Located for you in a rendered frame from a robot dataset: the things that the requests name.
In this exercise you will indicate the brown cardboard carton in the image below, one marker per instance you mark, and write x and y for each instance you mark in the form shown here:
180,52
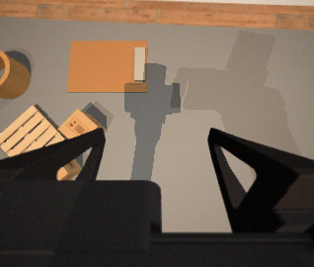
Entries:
79,123

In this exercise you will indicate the small wooden pallet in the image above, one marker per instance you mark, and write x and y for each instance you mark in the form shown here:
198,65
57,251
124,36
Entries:
20,128

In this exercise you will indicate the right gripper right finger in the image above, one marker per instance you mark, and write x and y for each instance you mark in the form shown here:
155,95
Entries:
284,181

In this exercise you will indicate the tan cardboard carton with label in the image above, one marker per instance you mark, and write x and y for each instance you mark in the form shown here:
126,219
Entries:
69,171

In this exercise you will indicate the brown cylinder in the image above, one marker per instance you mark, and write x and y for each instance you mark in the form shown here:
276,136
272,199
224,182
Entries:
16,78

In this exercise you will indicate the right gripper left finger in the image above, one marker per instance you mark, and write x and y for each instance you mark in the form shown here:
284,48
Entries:
44,163

